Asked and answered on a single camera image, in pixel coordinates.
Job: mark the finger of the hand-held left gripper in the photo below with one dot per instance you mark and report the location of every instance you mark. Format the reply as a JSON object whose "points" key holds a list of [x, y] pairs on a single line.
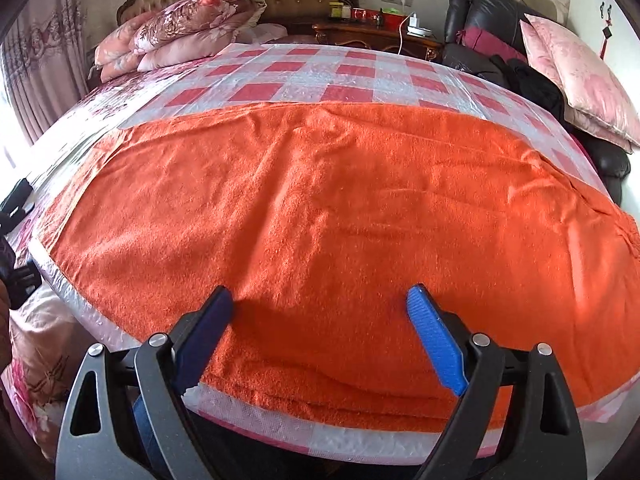
{"points": [[25, 282]]}

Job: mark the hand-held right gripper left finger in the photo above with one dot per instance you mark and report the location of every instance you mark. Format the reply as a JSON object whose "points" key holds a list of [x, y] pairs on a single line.
{"points": [[210, 330]]}

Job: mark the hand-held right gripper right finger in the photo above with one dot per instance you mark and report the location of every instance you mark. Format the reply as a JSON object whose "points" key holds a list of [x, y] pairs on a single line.
{"points": [[437, 340]]}

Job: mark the orange towel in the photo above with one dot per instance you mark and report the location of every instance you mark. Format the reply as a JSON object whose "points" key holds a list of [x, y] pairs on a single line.
{"points": [[325, 210]]}

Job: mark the black rectangular object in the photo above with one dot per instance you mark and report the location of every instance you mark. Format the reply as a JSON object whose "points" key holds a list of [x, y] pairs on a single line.
{"points": [[17, 200]]}

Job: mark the bed with floral sheet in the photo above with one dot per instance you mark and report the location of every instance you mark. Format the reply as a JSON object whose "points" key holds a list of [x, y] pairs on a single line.
{"points": [[45, 360]]}

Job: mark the pink patterned curtain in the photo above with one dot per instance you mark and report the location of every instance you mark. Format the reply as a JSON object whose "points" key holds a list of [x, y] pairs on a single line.
{"points": [[35, 60]]}

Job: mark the peach folded quilt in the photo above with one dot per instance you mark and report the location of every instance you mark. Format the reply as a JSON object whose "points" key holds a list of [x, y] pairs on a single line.
{"points": [[117, 50]]}

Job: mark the pink pillow underneath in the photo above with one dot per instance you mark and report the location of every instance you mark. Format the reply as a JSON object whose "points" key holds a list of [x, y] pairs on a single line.
{"points": [[600, 132]]}

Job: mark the red white checked mat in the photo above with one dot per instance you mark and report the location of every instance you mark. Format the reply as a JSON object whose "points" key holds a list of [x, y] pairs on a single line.
{"points": [[300, 80]]}

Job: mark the black clothing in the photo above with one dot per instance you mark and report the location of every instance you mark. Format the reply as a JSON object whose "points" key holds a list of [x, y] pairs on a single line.
{"points": [[530, 85]]}

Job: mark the light pink folded quilt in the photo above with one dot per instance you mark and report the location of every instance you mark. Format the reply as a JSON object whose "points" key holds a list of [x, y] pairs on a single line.
{"points": [[185, 52]]}

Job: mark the black leather armchair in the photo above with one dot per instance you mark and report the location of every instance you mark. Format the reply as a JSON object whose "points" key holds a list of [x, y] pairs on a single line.
{"points": [[470, 60]]}

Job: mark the white pillow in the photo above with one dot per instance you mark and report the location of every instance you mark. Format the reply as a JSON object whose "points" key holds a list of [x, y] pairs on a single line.
{"points": [[265, 32]]}

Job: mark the large pink floral pillow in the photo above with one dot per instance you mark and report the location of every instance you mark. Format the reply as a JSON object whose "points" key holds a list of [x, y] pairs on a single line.
{"points": [[585, 75]]}

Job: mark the dark red cushion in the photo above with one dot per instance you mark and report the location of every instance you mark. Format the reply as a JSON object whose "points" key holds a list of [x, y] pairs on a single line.
{"points": [[490, 40]]}

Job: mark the white round device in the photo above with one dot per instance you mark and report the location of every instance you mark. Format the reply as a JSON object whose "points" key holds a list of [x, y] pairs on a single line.
{"points": [[420, 32]]}

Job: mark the carved wooden nightstand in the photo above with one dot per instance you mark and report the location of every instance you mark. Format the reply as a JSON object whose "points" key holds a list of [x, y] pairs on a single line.
{"points": [[360, 35]]}

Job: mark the white charger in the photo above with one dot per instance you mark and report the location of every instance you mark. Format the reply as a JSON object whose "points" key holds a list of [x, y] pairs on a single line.
{"points": [[414, 20]]}

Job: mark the red tissue box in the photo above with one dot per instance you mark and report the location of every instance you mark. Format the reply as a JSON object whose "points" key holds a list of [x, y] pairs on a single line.
{"points": [[395, 20]]}

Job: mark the flat red box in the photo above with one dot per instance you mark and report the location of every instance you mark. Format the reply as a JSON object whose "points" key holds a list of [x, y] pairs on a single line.
{"points": [[365, 14]]}

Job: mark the green yellow box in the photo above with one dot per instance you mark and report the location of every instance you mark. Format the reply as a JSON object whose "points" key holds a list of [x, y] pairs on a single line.
{"points": [[336, 11]]}

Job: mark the white wardrobe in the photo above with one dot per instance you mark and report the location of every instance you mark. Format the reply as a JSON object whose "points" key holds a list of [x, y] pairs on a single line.
{"points": [[610, 35]]}

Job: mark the red tassel knot ornament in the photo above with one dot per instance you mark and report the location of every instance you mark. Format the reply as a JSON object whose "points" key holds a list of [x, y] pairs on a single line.
{"points": [[608, 27]]}

